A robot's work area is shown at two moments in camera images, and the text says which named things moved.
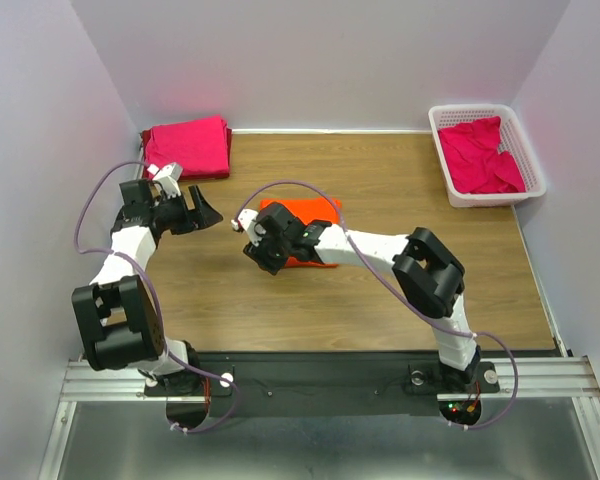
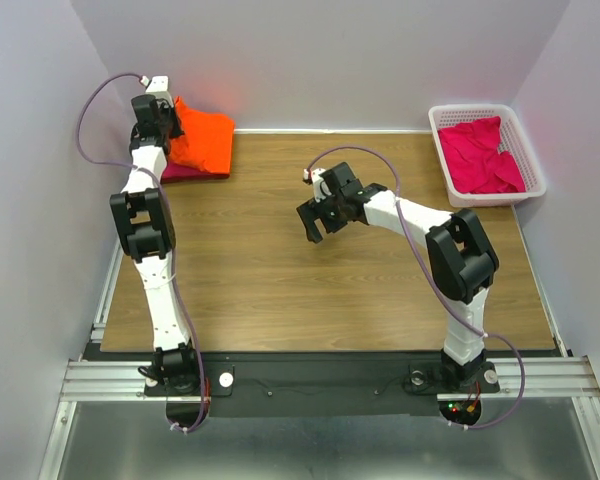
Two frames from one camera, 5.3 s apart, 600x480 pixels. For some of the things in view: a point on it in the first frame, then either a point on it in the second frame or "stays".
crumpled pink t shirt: (471, 154) stays
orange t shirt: (323, 209) -> (207, 141)
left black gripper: (202, 216) -> (164, 108)
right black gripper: (260, 253) -> (308, 212)
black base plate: (325, 384) stays
